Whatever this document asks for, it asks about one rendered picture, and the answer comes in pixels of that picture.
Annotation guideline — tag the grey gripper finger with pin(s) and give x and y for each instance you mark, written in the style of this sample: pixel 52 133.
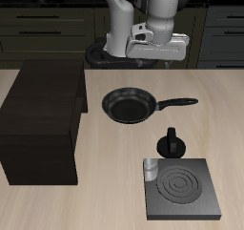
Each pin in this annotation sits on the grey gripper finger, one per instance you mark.
pixel 139 62
pixel 168 63

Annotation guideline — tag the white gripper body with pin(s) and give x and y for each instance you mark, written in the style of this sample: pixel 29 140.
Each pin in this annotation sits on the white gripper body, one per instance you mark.
pixel 158 51

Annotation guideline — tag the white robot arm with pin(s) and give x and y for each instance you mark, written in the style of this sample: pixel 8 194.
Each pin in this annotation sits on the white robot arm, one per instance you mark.
pixel 119 20

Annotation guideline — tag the black frying pan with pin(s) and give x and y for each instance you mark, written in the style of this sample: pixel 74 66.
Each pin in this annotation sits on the black frying pan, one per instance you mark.
pixel 128 106

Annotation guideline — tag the dark grey kitchen cupboard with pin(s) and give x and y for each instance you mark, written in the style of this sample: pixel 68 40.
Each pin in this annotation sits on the dark grey kitchen cupboard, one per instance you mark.
pixel 222 46

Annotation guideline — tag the round black knob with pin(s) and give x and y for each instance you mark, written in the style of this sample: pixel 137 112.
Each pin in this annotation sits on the round black knob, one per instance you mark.
pixel 171 146

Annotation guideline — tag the dark olive kitchen cupboard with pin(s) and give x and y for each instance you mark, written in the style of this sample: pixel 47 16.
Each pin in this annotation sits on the dark olive kitchen cupboard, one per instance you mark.
pixel 47 46

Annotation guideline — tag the dark wooden cabinet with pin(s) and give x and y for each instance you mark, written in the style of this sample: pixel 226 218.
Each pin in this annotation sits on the dark wooden cabinet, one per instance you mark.
pixel 41 119

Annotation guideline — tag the dark grey stove plate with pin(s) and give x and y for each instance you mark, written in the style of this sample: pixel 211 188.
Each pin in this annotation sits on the dark grey stove plate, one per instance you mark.
pixel 181 189

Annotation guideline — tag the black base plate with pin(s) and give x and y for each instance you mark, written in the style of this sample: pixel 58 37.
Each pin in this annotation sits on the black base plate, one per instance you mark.
pixel 95 57

